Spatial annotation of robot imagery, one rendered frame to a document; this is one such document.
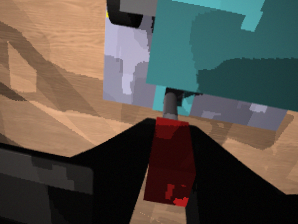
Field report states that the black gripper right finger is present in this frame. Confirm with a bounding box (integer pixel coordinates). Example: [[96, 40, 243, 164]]
[[185, 125, 298, 224]]

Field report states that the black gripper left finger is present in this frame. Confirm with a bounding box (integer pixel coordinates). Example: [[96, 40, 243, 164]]
[[0, 117, 156, 224]]

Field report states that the dark grey ramp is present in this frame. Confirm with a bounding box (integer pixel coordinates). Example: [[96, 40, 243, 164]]
[[104, 16, 287, 131]]

